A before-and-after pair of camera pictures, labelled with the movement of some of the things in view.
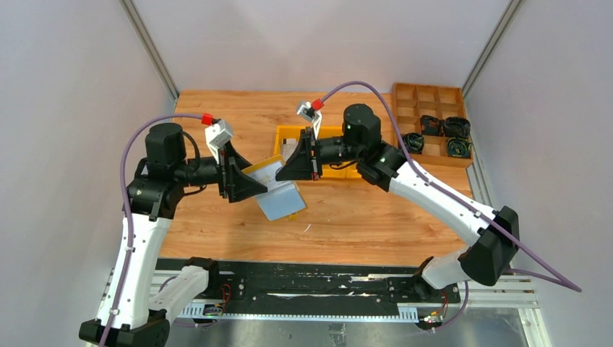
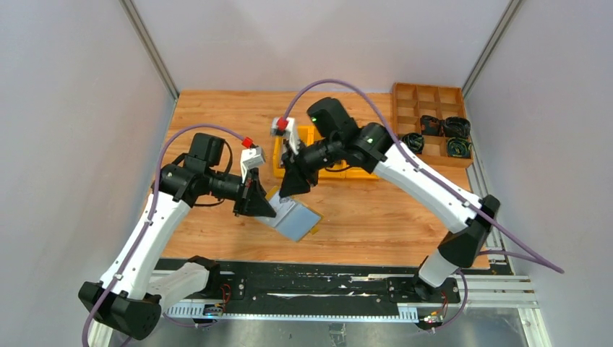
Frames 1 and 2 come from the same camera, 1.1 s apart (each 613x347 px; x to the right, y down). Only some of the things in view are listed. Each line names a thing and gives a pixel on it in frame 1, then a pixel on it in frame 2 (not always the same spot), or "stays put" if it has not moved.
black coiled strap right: (455, 126) stays put
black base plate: (303, 284) stays put
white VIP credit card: (267, 176) -> (280, 209)
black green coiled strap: (458, 147) stays put
